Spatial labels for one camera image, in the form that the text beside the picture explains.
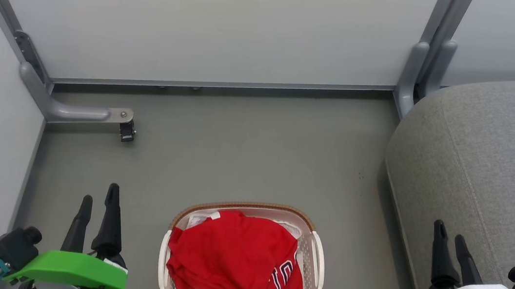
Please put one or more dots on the grey partition foot bracket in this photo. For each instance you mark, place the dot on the grey partition foot bracket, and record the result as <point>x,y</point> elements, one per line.
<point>74,112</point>
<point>411,75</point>
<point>440,64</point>

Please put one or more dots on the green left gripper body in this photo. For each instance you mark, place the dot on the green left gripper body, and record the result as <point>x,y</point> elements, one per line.
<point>70,269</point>

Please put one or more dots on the small black caster wheel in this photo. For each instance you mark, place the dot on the small black caster wheel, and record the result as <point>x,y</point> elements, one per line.
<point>127,132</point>

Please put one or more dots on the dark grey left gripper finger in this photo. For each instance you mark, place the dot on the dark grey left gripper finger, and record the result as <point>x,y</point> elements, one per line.
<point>79,226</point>
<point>109,222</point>

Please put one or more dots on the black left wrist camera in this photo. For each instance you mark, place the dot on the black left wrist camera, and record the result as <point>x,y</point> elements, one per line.
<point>11,247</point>

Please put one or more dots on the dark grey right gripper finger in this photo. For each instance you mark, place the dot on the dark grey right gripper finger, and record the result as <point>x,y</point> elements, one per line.
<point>442,260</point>
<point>468,266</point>

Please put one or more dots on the white laundry basket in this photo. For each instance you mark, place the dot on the white laundry basket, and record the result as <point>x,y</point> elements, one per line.
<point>318,270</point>

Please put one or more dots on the grey partition bottom rail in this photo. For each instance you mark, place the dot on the grey partition bottom rail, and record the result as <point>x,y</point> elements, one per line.
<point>225,84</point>

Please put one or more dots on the grey fabric sofa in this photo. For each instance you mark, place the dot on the grey fabric sofa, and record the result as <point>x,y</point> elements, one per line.
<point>482,157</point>

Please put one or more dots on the red sports jersey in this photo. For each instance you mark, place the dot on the red sports jersey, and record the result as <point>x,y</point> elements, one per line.
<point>228,259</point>

